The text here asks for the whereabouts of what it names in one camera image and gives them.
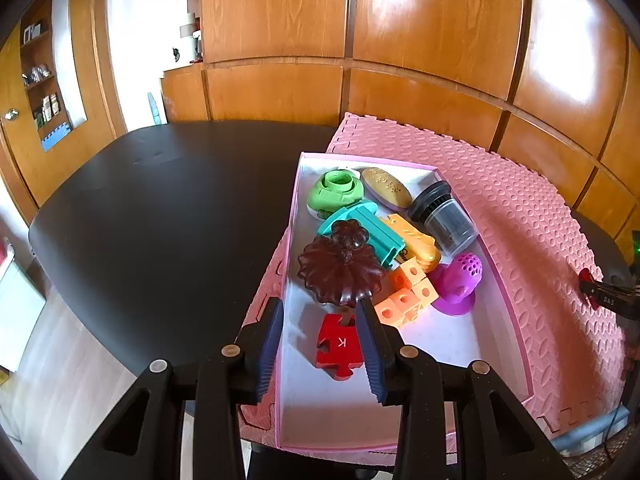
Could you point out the pink foam mat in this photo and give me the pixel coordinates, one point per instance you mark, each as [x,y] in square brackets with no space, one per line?
[525,210]

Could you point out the purple perforated toy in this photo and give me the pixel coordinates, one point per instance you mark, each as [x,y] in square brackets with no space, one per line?
[460,280]

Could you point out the blue foam mat piece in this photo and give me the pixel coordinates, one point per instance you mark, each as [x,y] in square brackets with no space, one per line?
[56,136]

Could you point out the green round toy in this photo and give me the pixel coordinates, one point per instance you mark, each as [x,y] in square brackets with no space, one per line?
[335,185]

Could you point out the row of small bottles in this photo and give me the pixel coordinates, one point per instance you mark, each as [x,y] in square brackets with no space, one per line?
[46,109]

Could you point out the metal door knob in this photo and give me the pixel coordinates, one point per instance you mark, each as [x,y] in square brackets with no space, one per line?
[10,115]

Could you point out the orange cube block toy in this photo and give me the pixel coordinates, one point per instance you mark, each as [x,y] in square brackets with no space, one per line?
[400,300]

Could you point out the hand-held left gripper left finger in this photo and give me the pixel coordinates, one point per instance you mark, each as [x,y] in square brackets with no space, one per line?
[267,355]

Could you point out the red cloth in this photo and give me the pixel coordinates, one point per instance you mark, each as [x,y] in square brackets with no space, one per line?
[5,252]

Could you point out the wooden door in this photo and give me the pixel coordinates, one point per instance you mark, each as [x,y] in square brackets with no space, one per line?
[95,60]

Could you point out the blue foam strip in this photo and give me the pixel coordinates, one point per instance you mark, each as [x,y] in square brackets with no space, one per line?
[156,110]

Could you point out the brown flower-shaped lid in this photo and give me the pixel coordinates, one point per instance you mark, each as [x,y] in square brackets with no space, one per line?
[340,270]

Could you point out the teal plastic toy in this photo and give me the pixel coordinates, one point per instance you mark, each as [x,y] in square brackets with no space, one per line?
[385,235]

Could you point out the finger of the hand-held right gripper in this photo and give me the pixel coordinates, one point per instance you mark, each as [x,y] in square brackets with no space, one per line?
[610,287]
[615,305]

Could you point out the gold oval piece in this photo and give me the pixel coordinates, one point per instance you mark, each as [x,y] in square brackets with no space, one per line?
[387,187]

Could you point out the pink-rimmed white tray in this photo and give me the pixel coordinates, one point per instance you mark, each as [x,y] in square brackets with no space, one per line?
[450,340]

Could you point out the red puzzle piece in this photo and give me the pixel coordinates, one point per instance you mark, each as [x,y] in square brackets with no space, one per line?
[337,345]

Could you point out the orange corn-shaped toy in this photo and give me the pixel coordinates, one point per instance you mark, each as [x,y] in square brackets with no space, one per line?
[417,245]

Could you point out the black-lidded clear jar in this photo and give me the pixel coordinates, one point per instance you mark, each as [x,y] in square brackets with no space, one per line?
[447,225]

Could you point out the wooden wardrobe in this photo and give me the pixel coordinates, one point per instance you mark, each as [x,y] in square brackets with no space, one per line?
[425,35]

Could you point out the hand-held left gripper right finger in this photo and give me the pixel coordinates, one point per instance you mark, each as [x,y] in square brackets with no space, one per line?
[372,360]

